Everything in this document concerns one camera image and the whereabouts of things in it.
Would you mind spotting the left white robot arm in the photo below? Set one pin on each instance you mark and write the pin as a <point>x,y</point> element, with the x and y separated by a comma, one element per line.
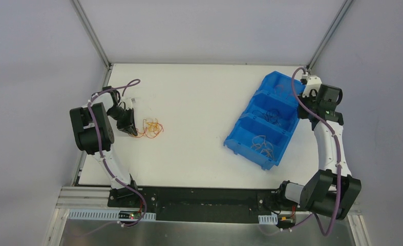
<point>94,135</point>

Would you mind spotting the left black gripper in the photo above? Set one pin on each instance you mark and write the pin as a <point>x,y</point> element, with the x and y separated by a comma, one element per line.
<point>125,120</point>

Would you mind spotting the blue plastic compartment bin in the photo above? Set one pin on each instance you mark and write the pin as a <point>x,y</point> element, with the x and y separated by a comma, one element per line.
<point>265,128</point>

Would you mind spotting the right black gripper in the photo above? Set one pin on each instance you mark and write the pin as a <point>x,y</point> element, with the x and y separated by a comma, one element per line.
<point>304,110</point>

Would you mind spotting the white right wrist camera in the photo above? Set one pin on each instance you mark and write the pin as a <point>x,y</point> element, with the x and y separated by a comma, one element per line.
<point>311,81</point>

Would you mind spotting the aluminium frame rail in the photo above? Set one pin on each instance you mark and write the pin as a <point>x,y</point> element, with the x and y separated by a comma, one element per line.
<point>84,203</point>

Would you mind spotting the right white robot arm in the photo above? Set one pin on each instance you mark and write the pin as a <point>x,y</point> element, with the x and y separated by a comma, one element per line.
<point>332,190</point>

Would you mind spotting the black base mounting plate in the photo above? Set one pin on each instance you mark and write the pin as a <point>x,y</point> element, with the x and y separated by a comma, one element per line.
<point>154,198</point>

